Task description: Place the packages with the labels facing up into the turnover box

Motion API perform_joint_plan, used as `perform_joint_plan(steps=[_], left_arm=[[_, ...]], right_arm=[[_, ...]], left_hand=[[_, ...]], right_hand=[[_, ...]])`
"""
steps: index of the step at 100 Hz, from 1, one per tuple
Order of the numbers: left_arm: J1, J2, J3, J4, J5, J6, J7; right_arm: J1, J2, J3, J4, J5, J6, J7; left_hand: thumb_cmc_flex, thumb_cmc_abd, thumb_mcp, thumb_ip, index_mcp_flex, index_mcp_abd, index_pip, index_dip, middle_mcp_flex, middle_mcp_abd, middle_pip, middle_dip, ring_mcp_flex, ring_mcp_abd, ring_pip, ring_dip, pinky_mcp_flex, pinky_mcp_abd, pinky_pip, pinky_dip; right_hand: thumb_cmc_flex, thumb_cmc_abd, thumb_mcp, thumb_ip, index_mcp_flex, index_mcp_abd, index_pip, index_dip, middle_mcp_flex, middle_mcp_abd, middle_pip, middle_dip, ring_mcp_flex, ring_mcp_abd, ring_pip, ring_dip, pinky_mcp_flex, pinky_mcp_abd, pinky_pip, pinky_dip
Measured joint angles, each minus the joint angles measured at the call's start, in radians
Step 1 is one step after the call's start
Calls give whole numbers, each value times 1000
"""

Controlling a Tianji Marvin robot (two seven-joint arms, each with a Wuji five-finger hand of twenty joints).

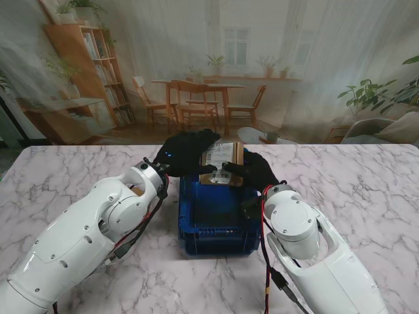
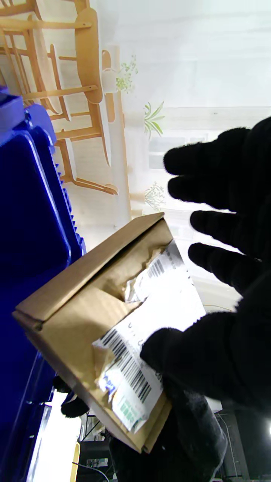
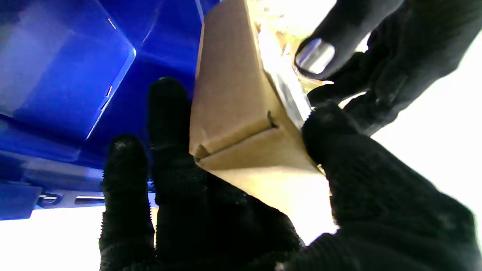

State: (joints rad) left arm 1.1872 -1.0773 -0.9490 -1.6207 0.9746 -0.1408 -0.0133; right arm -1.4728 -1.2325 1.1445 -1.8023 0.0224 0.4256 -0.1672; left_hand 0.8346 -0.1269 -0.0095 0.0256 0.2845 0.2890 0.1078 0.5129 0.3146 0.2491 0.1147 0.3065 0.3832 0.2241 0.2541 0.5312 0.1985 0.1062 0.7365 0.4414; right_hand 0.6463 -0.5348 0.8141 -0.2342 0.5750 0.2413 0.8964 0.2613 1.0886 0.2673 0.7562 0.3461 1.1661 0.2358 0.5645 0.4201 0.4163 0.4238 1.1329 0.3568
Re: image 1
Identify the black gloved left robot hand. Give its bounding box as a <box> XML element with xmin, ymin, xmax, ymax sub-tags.
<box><xmin>153</xmin><ymin>128</ymin><xmax>222</xmax><ymax>179</ymax></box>

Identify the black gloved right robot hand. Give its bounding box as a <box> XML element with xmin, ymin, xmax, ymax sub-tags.
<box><xmin>222</xmin><ymin>148</ymin><xmax>281</xmax><ymax>197</ymax></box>

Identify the cardboard package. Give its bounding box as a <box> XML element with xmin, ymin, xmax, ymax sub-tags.
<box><xmin>198</xmin><ymin>141</ymin><xmax>246</xmax><ymax>188</ymax></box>

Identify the blue plastic turnover box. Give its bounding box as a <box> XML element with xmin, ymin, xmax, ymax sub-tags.
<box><xmin>178</xmin><ymin>171</ymin><xmax>263</xmax><ymax>259</ymax></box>

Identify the printed room scene backdrop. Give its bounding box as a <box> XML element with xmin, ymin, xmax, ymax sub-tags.
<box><xmin>0</xmin><ymin>0</ymin><xmax>419</xmax><ymax>147</ymax></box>

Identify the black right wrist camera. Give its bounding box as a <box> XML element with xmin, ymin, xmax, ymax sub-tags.
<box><xmin>241</xmin><ymin>196</ymin><xmax>263</xmax><ymax>220</ymax></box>

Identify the left arm red-black cable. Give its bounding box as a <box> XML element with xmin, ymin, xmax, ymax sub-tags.
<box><xmin>104</xmin><ymin>175</ymin><xmax>171</xmax><ymax>266</ymax></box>

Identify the arm red-black cable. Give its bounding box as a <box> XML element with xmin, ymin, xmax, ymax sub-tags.
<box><xmin>104</xmin><ymin>175</ymin><xmax>171</xmax><ymax>266</ymax></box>
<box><xmin>260</xmin><ymin>184</ymin><xmax>308</xmax><ymax>314</ymax></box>

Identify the right arm red-black cable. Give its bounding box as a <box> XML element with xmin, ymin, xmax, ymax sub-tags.
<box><xmin>260</xmin><ymin>184</ymin><xmax>308</xmax><ymax>314</ymax></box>

